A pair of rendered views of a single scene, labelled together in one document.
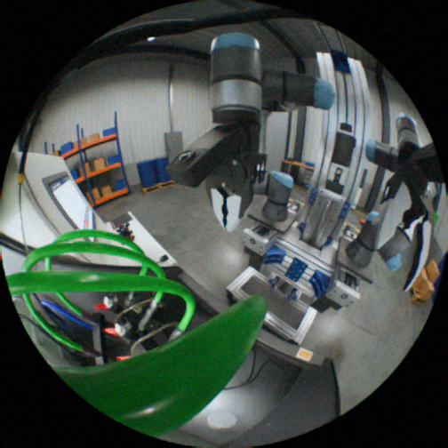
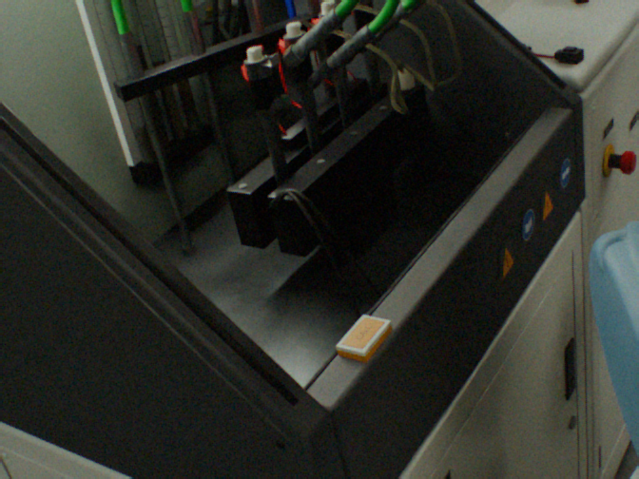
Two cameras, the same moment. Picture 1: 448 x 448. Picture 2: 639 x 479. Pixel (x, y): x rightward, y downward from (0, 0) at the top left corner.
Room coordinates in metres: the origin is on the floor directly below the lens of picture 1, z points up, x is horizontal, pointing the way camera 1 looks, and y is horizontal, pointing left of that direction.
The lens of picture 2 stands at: (-0.07, -0.88, 1.45)
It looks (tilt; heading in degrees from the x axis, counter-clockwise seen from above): 30 degrees down; 90
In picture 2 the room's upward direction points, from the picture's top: 12 degrees counter-clockwise
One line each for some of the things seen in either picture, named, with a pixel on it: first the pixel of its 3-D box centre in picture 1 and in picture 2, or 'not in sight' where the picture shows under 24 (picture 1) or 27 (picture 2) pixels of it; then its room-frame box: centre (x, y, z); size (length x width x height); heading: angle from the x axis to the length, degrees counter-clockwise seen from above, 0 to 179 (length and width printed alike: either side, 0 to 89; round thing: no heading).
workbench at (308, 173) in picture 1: (301, 174); not in sight; (4.43, -2.89, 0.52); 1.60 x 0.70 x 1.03; 44
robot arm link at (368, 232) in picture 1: (376, 228); not in sight; (0.23, -0.63, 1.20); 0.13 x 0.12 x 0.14; 178
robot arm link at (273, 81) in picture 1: (255, 84); not in sight; (0.31, -0.07, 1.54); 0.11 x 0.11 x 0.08; 72
